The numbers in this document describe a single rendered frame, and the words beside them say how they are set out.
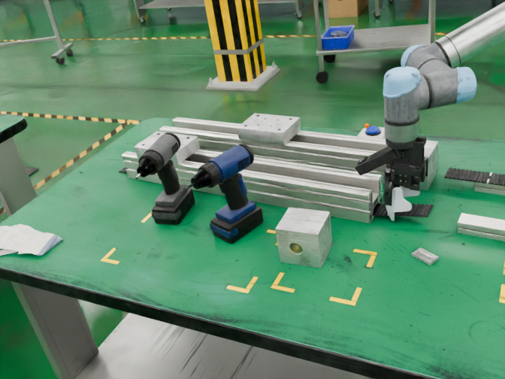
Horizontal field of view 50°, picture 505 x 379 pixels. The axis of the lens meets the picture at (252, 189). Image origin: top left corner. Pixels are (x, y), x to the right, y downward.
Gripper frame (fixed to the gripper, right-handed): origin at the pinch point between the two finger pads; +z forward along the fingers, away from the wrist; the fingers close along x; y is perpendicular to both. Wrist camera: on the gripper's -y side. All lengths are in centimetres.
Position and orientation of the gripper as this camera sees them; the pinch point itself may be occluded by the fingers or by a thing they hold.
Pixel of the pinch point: (393, 209)
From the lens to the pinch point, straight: 137.3
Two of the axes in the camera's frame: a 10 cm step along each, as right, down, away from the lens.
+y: 8.5, 1.5, -5.0
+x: 5.0, -5.0, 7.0
